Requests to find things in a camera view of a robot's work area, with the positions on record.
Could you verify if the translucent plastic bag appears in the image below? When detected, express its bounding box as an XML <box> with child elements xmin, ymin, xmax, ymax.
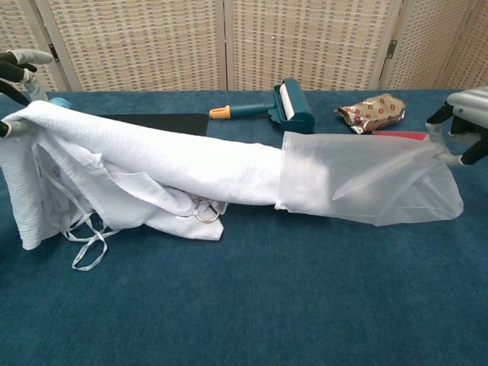
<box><xmin>274</xmin><ymin>130</ymin><xmax>464</xmax><ymax>227</ymax></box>

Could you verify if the teal lint roller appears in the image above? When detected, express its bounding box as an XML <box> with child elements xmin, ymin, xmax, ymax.
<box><xmin>208</xmin><ymin>78</ymin><xmax>316</xmax><ymax>134</ymax></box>

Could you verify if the woven folding screen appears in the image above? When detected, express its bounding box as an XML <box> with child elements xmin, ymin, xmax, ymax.
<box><xmin>0</xmin><ymin>0</ymin><xmax>488</xmax><ymax>92</ymax></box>

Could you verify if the black mouse pad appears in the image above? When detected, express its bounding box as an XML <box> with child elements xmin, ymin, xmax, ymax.
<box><xmin>89</xmin><ymin>112</ymin><xmax>210</xmax><ymax>137</ymax></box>

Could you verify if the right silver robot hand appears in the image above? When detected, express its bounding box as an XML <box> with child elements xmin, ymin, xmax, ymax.
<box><xmin>425</xmin><ymin>86</ymin><xmax>488</xmax><ymax>167</ymax></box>

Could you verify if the red card holder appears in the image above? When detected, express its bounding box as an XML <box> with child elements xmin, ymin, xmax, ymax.
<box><xmin>371</xmin><ymin>130</ymin><xmax>430</xmax><ymax>143</ymax></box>

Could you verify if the gold foil snack packet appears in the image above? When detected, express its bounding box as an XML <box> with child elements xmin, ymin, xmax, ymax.
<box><xmin>334</xmin><ymin>93</ymin><xmax>406</xmax><ymax>135</ymax></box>

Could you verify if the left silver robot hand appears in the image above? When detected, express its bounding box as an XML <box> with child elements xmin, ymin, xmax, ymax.
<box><xmin>0</xmin><ymin>48</ymin><xmax>54</xmax><ymax>138</ymax></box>

